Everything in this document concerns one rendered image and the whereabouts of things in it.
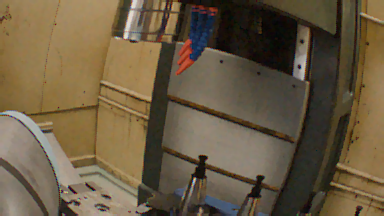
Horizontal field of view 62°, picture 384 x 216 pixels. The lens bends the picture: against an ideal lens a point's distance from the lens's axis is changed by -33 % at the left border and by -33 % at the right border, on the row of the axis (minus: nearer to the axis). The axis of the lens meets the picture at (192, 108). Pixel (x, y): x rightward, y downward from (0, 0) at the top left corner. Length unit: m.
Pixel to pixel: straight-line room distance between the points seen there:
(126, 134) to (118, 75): 0.28
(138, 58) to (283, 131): 1.02
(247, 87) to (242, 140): 0.15
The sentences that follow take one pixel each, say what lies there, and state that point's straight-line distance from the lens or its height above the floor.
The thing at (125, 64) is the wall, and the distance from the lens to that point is 2.16.
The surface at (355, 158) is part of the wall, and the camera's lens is 1.59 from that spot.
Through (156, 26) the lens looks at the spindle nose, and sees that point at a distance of 0.88.
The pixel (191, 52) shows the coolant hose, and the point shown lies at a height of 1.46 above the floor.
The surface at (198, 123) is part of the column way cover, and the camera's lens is 1.41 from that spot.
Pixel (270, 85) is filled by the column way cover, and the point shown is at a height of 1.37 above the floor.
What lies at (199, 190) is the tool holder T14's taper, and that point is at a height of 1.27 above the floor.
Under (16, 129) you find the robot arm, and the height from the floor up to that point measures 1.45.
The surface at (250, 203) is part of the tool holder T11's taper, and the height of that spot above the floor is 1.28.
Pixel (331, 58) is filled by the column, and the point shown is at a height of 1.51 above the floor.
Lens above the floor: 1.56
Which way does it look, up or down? 13 degrees down
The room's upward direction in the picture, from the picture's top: 10 degrees clockwise
